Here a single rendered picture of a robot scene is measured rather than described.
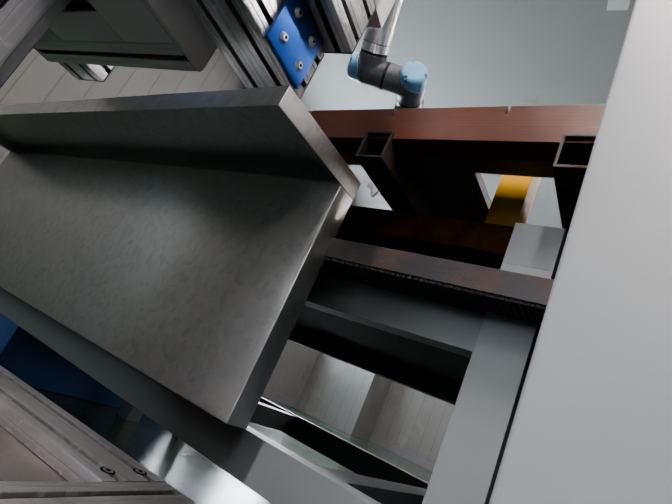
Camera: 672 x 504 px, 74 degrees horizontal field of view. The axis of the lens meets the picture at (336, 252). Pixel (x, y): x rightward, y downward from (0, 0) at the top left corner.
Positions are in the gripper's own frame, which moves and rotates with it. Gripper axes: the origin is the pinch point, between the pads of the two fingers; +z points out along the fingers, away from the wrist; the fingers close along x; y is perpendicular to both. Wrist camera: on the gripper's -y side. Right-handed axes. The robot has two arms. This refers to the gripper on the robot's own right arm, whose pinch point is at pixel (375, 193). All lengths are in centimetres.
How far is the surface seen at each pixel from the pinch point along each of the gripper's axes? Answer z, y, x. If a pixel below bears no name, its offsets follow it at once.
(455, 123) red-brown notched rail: 12, -38, 41
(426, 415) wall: 13, 226, -715
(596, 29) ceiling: -248, 2, -163
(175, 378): 60, -15, 46
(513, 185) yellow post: 10, -43, 25
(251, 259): 40, -18, 46
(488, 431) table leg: 50, -54, 36
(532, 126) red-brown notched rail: 12, -49, 41
